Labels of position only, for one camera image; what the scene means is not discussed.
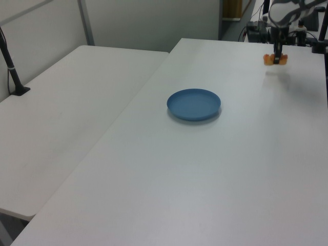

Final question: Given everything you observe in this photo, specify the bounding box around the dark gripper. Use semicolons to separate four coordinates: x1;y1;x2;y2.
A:
271;24;289;65

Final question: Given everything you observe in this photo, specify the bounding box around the orange-brown bread roll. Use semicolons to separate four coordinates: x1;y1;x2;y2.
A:
263;53;289;66

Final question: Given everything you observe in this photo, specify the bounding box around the black electronics box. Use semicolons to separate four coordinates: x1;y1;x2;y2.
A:
246;21;271;44

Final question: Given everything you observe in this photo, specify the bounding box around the black lab equipment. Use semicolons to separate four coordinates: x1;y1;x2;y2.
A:
289;19;312;47

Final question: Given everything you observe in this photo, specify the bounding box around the wooden cabinet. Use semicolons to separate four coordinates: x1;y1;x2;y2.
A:
222;0;244;22

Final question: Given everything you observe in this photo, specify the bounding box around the blue round plate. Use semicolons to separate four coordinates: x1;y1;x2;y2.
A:
166;88;222;122

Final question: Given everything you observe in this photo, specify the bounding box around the white side table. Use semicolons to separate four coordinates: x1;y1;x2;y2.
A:
0;45;170;222

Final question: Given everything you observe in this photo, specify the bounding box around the black camera pole with clamp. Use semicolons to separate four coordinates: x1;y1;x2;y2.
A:
0;27;31;96
311;14;328;54

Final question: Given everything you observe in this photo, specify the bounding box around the grey partition frame post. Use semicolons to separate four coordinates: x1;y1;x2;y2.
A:
77;0;96;47

